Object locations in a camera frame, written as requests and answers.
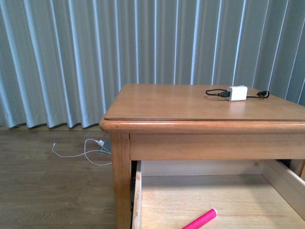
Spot wooden drawer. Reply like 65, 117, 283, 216
132, 160, 305, 229

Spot pink marker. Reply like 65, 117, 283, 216
182, 208, 218, 229

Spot wooden nightstand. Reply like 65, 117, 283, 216
100, 84, 305, 229

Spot grey floor outlet box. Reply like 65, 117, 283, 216
98, 139, 111, 154

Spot white charger adapter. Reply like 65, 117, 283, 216
227, 85, 248, 102

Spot grey vertical blinds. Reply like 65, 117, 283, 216
0, 0, 305, 128

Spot white charging cable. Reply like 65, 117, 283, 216
52, 139, 112, 166

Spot black usb cable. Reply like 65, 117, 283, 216
205, 89, 270, 99

